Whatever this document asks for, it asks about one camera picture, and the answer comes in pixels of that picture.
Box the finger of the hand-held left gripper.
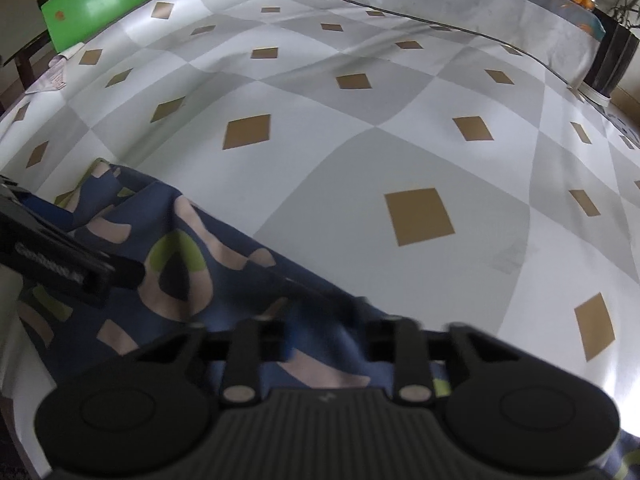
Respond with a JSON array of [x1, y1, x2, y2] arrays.
[[106, 256, 147, 290]]

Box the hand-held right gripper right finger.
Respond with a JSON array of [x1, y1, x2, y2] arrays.
[[367, 316, 523, 407]]

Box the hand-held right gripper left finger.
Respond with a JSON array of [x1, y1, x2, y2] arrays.
[[130, 316, 292, 407]]

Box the blue letter print pants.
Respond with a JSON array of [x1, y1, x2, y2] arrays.
[[17, 157, 453, 396]]

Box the folded newspaper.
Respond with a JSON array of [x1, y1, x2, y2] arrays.
[[27, 44, 85, 95]]

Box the green plastic chair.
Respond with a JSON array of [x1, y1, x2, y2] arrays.
[[41, 0, 164, 54]]

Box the white round floor scale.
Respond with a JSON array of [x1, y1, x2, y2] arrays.
[[607, 110, 640, 152]]

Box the black plant pot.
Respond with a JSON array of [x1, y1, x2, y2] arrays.
[[580, 9, 640, 107]]

